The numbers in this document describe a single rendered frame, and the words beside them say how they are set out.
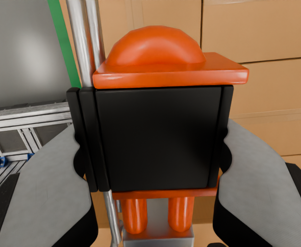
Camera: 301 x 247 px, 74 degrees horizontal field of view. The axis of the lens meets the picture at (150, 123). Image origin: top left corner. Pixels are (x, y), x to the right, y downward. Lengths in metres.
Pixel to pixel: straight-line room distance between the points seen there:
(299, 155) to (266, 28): 0.55
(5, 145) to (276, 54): 1.41
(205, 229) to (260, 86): 0.52
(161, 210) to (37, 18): 1.22
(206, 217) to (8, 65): 1.31
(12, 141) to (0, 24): 0.64
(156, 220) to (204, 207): 0.28
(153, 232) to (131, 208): 0.04
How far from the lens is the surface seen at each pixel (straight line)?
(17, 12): 1.36
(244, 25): 0.71
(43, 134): 1.29
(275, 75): 0.80
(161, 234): 0.19
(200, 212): 0.46
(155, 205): 0.21
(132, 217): 0.18
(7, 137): 1.41
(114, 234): 0.18
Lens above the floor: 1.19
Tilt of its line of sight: 61 degrees down
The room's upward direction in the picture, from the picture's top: 177 degrees clockwise
